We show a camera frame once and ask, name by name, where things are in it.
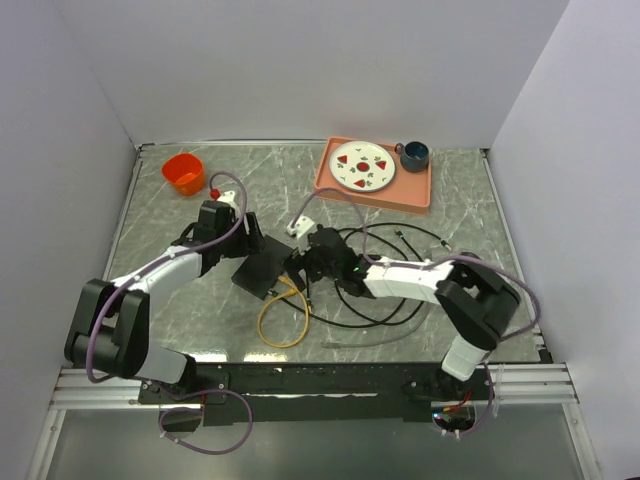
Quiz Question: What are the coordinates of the yellow ethernet cable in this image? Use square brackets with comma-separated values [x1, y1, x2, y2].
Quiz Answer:
[257, 274, 312, 349]

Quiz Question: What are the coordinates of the black network switch box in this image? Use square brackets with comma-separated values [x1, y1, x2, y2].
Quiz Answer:
[231, 235, 293, 300]

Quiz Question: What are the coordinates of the black ethernet cable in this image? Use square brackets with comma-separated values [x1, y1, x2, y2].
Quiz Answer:
[269, 223, 454, 330]

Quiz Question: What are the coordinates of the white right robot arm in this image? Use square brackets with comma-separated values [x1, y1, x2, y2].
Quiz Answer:
[286, 221, 521, 399]

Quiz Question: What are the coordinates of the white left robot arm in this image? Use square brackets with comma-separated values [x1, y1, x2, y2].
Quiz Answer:
[64, 200, 265, 402]

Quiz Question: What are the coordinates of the orange plastic cup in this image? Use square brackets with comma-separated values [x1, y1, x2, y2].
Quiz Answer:
[161, 153, 206, 197]

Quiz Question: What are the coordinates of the white strawberry pattern plate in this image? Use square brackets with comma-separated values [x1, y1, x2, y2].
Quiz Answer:
[328, 141, 396, 193]

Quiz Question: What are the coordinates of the salmon pink tray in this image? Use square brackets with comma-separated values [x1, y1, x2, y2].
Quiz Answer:
[314, 136, 432, 215]

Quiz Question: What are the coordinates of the dark blue mug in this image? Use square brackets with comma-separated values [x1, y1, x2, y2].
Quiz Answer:
[394, 141, 431, 173]

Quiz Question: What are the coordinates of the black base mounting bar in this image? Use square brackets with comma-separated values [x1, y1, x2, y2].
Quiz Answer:
[138, 362, 492, 426]

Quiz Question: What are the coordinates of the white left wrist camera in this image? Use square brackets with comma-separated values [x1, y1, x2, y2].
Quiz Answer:
[209, 189, 237, 206]

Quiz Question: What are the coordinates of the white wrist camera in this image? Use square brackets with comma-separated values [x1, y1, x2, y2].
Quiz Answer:
[286, 215, 316, 239]
[209, 189, 237, 206]

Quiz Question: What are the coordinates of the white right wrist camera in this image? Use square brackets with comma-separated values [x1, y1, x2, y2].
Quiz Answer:
[286, 215, 316, 239]

